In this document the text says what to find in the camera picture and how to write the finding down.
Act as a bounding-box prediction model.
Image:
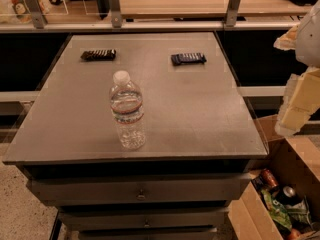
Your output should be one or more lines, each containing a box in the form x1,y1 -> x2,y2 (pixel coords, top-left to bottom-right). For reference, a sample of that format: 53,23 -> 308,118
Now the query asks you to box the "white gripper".
273,0 -> 320,137

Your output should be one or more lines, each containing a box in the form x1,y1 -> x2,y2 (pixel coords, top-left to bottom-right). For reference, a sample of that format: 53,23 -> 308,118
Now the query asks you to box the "dark blue rxbar wrapper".
171,53 -> 206,66

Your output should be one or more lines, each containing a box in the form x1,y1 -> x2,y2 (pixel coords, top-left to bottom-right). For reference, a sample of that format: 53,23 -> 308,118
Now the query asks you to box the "red apple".
286,229 -> 301,240

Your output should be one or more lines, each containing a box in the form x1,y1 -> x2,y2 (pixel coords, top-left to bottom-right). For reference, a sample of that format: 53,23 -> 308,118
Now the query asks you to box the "grey metal bracket middle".
108,0 -> 123,28

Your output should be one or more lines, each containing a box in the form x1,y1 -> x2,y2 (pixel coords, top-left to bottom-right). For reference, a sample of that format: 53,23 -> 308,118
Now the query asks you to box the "brass upper drawer knob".
136,189 -> 146,201

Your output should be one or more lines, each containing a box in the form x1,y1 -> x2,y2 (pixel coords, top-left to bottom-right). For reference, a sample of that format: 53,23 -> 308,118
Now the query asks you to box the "grey metal bracket left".
25,0 -> 47,29

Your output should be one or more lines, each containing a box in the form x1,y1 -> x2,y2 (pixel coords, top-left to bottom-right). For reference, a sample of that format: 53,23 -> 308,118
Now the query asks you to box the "grey metal bracket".
108,0 -> 123,28
25,0 -> 47,29
224,0 -> 241,27

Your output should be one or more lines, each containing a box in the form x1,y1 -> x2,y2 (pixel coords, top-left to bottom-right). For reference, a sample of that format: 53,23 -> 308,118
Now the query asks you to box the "green snack bag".
261,189 -> 292,232

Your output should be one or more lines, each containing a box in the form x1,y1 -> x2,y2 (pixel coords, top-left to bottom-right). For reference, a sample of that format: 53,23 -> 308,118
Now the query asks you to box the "brown chocolate rxbar wrapper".
80,49 -> 116,61

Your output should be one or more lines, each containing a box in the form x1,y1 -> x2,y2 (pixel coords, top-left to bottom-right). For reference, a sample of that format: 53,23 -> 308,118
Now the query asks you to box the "brass lower drawer knob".
144,219 -> 150,228

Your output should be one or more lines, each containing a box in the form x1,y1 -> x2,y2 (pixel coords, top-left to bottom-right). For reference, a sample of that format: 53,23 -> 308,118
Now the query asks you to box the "grey drawer cabinet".
4,32 -> 267,240

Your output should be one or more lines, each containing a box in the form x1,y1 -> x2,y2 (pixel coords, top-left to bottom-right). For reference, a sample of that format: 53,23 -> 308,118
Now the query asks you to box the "red soda can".
260,169 -> 279,189

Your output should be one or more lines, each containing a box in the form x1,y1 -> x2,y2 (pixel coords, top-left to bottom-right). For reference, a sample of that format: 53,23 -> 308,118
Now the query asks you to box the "brown cardboard box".
229,115 -> 320,240

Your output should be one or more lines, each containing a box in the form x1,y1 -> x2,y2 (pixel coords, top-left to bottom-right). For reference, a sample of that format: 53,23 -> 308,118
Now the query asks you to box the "dark silver-top can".
277,186 -> 299,205

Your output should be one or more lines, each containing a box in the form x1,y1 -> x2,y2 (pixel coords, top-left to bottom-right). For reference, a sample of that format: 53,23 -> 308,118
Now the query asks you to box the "wooden shelf board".
120,0 -> 311,18

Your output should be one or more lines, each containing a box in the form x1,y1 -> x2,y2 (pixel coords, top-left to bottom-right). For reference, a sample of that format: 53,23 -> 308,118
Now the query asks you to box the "grey metal bracket right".
224,0 -> 241,27

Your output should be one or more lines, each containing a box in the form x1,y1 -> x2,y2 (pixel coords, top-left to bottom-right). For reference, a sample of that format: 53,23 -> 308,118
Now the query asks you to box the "clear plastic water bottle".
109,70 -> 146,150

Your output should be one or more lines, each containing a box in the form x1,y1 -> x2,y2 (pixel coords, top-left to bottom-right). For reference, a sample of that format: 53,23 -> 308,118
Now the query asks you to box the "brass drawer knob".
144,219 -> 150,228
136,189 -> 146,201

